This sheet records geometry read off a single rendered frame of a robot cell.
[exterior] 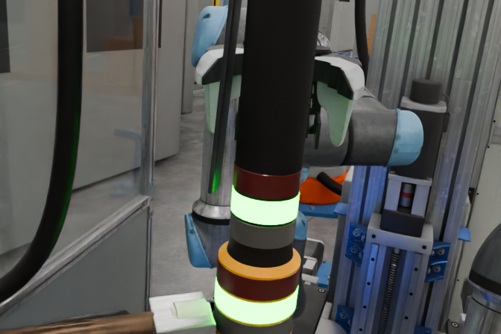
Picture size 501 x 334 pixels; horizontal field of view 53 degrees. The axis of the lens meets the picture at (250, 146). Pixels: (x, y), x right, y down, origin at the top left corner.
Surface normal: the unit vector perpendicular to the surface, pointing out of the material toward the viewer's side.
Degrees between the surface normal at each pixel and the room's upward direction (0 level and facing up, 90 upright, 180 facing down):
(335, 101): 94
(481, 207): 90
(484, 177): 90
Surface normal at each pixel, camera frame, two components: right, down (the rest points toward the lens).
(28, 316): 0.96, 0.15
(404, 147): 0.25, 0.36
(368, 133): 0.22, -0.09
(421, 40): -0.33, 0.25
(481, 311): -0.87, -0.21
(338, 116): -0.98, 0.05
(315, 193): 0.03, 0.29
